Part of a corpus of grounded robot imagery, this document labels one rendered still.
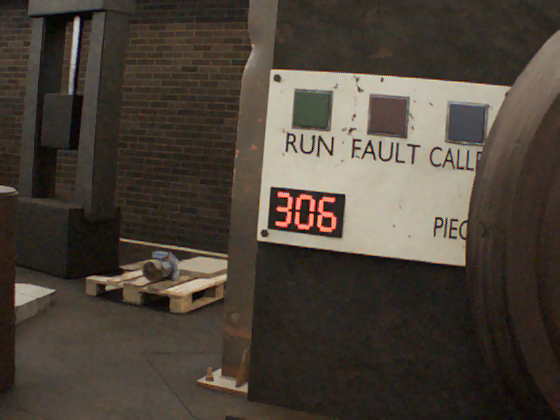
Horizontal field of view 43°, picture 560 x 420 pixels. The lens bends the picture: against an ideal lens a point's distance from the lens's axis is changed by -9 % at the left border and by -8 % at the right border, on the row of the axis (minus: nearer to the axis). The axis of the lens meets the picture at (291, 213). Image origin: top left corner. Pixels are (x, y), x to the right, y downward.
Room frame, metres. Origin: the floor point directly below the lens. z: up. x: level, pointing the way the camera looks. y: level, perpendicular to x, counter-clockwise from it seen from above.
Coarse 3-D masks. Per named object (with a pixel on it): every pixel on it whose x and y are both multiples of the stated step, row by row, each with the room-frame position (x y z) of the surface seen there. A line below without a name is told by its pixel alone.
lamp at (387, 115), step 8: (376, 96) 0.75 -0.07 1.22; (376, 104) 0.74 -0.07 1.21; (384, 104) 0.74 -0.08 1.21; (392, 104) 0.74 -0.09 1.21; (400, 104) 0.74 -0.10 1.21; (376, 112) 0.74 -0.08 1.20; (384, 112) 0.74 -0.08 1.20; (392, 112) 0.74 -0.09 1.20; (400, 112) 0.74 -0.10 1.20; (376, 120) 0.74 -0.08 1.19; (384, 120) 0.74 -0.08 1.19; (392, 120) 0.74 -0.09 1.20; (400, 120) 0.74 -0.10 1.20; (376, 128) 0.74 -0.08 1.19; (384, 128) 0.74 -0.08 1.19; (392, 128) 0.74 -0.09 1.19; (400, 128) 0.74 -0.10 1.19
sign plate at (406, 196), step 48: (288, 96) 0.78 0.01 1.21; (336, 96) 0.77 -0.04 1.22; (384, 96) 0.75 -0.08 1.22; (432, 96) 0.73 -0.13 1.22; (480, 96) 0.71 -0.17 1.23; (288, 144) 0.78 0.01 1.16; (336, 144) 0.76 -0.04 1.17; (384, 144) 0.75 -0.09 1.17; (432, 144) 0.73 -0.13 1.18; (480, 144) 0.71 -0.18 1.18; (288, 192) 0.78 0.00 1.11; (336, 192) 0.76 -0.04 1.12; (384, 192) 0.74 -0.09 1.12; (432, 192) 0.73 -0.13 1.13; (288, 240) 0.78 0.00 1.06; (336, 240) 0.76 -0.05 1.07; (384, 240) 0.74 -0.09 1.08; (432, 240) 0.73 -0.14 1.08
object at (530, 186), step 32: (544, 128) 0.55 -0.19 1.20; (544, 160) 0.55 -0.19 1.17; (544, 192) 0.55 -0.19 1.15; (512, 224) 0.55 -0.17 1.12; (544, 224) 0.54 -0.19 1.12; (512, 256) 0.55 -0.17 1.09; (544, 256) 0.53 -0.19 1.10; (512, 288) 0.55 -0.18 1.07; (544, 288) 0.53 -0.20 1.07; (512, 320) 0.55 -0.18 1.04; (544, 320) 0.54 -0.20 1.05; (544, 352) 0.54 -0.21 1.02; (544, 384) 0.54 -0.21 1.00
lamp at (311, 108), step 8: (296, 96) 0.77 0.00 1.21; (304, 96) 0.77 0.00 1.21; (312, 96) 0.77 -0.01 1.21; (320, 96) 0.77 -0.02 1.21; (328, 96) 0.76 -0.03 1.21; (296, 104) 0.77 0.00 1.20; (304, 104) 0.77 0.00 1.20; (312, 104) 0.77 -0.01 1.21; (320, 104) 0.77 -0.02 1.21; (328, 104) 0.76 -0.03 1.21; (296, 112) 0.77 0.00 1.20; (304, 112) 0.77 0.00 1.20; (312, 112) 0.77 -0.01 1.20; (320, 112) 0.77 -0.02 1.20; (296, 120) 0.77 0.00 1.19; (304, 120) 0.77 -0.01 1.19; (312, 120) 0.77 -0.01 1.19; (320, 120) 0.77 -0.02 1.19
